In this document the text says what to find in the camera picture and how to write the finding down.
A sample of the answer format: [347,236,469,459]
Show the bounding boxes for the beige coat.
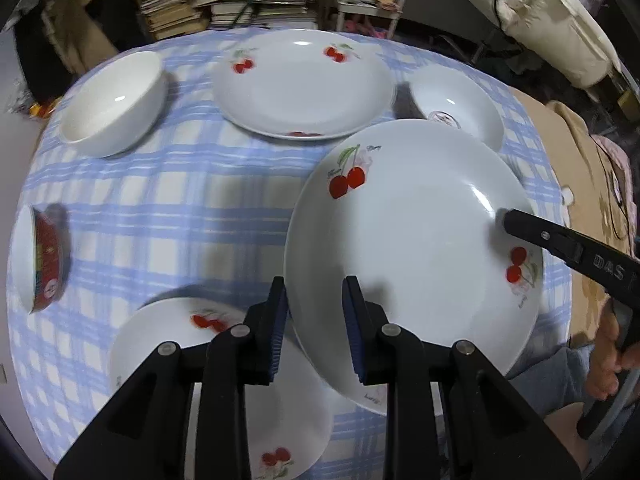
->
[42,0,121,73]

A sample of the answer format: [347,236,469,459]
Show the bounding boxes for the stack of books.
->
[137,0,321,41]

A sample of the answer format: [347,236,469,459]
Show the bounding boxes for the white bowl with red seal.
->
[407,64,505,153]

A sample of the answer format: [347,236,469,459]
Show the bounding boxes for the plain white bowl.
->
[59,51,168,158]

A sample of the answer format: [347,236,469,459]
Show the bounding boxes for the colourful packet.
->
[7,97,63,121]

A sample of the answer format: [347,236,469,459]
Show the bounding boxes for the pink item under rack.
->
[345,15,386,38]

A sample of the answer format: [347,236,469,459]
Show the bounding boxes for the blue plaid cloth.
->
[5,27,573,466]

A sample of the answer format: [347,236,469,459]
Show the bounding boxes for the white cherry-print plate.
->
[283,119,545,416]
[212,29,397,141]
[109,296,335,480]

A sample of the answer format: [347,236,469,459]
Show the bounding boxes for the white down jacket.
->
[470,0,623,91]

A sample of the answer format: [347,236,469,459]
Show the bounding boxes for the person's right hand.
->
[585,302,632,401]

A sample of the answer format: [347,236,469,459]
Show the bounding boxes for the white shelf rack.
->
[320,0,421,41]

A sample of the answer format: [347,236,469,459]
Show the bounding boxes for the red patterned bowl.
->
[10,203,68,316]

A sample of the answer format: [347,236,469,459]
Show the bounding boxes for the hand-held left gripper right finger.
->
[341,275,583,480]

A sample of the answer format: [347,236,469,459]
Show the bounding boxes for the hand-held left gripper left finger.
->
[52,276,291,480]

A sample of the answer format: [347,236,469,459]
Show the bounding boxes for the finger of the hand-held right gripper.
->
[500,207,590,274]

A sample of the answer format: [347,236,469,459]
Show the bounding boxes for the person's leg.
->
[505,342,601,466]

